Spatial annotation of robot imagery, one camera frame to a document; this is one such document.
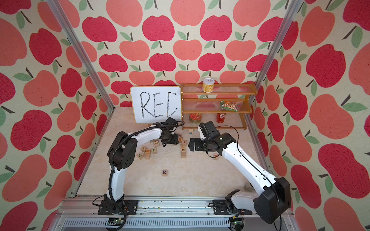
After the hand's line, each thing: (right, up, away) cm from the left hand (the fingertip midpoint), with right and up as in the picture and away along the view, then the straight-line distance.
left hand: (176, 144), depth 98 cm
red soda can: (+32, +19, +6) cm, 38 cm away
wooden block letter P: (-14, -4, -5) cm, 15 cm away
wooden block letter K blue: (+10, +8, +6) cm, 14 cm away
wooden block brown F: (+5, +1, 0) cm, 6 cm away
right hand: (+13, +1, -19) cm, 23 cm away
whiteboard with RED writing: (-16, +28, +1) cm, 32 cm away
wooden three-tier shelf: (+13, +33, +22) cm, 42 cm away
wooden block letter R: (-6, -15, -14) cm, 21 cm away
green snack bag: (+36, +26, -3) cm, 44 cm away
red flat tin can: (+14, +18, +10) cm, 25 cm away
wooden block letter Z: (-13, 0, -2) cm, 13 cm away
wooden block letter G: (+5, -5, -4) cm, 8 cm away
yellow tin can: (+20, +38, -11) cm, 44 cm away
